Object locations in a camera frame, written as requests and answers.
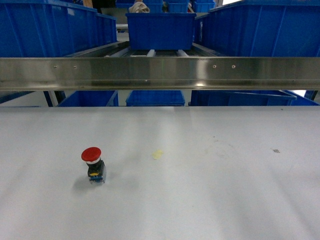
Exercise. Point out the blue bin lower centre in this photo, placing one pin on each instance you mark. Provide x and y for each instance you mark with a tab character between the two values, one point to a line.
155	98

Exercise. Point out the red mushroom push button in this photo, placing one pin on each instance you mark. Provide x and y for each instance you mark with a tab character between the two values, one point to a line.
96	166

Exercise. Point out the large blue bin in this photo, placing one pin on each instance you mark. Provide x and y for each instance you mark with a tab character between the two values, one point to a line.
51	28
262	28

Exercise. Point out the stainless steel shelf rail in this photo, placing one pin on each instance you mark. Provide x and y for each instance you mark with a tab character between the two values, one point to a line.
160	73

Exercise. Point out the large blue bin upper left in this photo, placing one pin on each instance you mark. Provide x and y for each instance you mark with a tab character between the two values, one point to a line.
51	28

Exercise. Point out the large blue bin upper right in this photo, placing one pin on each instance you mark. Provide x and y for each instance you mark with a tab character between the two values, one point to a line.
262	28

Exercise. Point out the blue bin upper centre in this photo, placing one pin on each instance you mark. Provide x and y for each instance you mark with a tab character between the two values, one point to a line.
161	31

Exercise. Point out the blue bin lower left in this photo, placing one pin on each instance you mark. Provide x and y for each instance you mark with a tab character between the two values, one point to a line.
92	98

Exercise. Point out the blue bin lower right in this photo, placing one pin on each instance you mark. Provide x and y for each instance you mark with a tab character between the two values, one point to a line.
203	98

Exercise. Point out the beige cloth in background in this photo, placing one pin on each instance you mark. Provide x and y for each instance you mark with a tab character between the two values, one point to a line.
139	7

